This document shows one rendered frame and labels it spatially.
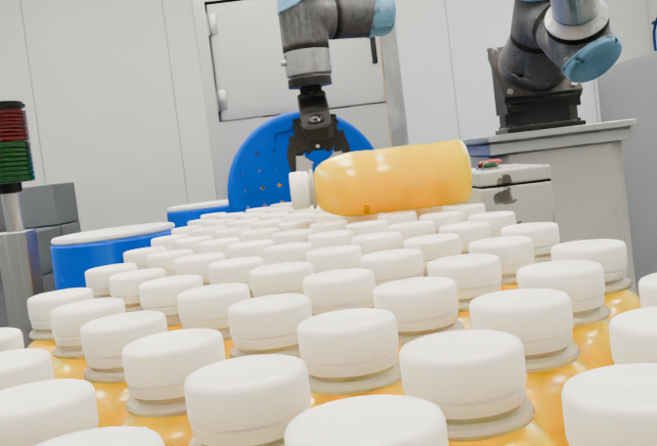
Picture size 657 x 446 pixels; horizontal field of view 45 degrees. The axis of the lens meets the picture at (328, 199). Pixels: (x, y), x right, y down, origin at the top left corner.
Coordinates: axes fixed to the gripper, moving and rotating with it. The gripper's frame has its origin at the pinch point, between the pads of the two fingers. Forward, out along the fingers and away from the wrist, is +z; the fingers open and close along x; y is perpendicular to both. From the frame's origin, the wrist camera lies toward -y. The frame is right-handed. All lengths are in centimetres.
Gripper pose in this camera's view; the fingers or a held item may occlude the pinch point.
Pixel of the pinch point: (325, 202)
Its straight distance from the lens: 125.1
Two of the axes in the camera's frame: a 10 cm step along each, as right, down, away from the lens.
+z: 1.2, 9.9, 0.5
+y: -0.1, -0.5, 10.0
